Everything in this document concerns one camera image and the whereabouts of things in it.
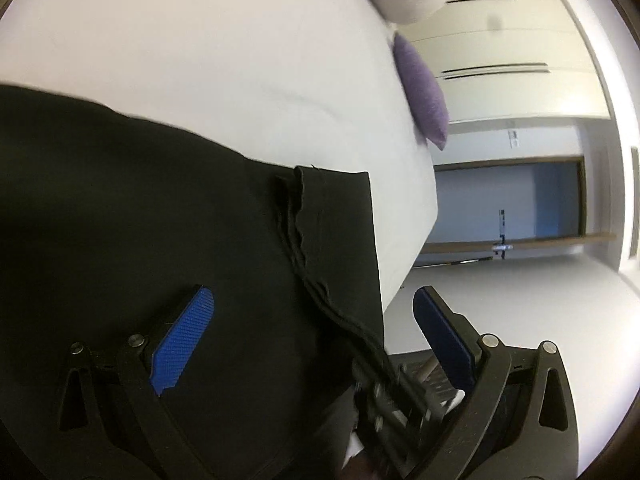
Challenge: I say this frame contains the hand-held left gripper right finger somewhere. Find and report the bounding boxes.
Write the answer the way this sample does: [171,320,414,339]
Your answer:
[412,286,581,480]

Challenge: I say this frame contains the door with brown frame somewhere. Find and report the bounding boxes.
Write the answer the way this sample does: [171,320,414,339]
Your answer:
[420,156,617,262]

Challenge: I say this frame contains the white wardrobe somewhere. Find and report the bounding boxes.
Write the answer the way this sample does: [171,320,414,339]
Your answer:
[400,0,615,124]

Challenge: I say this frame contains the purple cushion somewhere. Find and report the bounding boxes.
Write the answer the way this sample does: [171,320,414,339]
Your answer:
[392,32,450,151]

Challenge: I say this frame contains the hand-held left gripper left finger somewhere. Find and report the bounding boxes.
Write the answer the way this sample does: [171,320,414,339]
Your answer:
[50,284,217,480]

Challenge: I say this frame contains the bed with white sheet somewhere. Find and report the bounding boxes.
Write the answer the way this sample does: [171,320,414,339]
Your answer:
[0,0,439,306]

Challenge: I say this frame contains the black pants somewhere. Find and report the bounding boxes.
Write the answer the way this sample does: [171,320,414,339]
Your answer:
[0,82,387,480]

